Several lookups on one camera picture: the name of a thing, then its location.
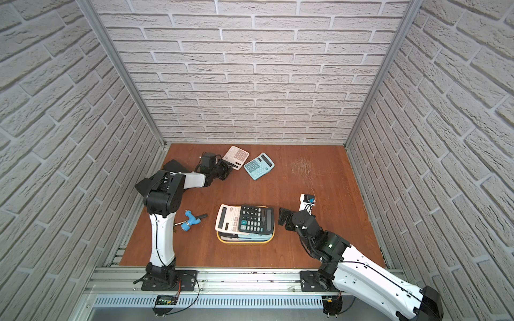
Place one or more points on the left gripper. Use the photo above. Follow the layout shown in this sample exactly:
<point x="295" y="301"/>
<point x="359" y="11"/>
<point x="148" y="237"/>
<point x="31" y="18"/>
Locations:
<point x="221" y="170"/>

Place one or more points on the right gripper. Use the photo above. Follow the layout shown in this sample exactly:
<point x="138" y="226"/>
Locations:
<point x="282" y="217"/>

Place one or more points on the small pink calculator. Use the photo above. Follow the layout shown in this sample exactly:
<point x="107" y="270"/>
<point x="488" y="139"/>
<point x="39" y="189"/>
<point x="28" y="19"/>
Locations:
<point x="236" y="156"/>

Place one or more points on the teal calculator keys up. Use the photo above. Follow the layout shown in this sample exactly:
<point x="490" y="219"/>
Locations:
<point x="259" y="166"/>

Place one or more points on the pink calculator face down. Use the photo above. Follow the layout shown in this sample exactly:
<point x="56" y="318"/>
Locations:
<point x="228" y="219"/>

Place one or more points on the black calculator face down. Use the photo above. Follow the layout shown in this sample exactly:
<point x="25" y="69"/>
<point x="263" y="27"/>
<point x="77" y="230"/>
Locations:
<point x="256" y="220"/>

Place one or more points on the light blue calculator face down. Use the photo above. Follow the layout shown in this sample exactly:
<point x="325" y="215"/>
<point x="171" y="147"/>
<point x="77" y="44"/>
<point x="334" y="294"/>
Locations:
<point x="252" y="238"/>

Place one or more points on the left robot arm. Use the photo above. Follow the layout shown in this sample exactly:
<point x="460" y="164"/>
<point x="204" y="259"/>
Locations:
<point x="162" y="196"/>

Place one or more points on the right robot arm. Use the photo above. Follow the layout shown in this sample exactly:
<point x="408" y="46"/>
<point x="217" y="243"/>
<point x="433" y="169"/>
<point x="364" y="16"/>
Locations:
<point x="344" y="268"/>

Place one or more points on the yellow storage tray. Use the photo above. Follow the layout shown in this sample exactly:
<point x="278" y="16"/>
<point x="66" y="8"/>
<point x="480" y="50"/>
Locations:
<point x="225" y="238"/>

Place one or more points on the black tool case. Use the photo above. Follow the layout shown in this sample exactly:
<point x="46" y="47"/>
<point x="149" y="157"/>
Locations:
<point x="146" y="185"/>

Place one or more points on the left controller board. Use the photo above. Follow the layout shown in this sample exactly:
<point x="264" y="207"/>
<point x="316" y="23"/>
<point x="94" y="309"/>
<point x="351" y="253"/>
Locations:
<point x="166" y="300"/>

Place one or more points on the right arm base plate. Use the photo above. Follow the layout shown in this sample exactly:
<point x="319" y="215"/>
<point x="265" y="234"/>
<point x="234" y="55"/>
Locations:
<point x="313" y="281"/>

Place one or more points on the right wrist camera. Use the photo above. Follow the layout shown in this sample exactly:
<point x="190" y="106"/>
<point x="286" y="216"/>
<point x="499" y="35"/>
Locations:
<point x="307" y="202"/>

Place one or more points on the blue handled hammer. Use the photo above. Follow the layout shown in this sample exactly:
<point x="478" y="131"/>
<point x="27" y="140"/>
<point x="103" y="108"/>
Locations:
<point x="191" y="220"/>

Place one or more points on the aluminium rail frame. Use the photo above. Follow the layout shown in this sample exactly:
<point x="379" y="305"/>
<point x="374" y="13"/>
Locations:
<point x="120" y="287"/>

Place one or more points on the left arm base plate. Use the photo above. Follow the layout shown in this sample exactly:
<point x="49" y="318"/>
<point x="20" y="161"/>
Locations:
<point x="172" y="280"/>

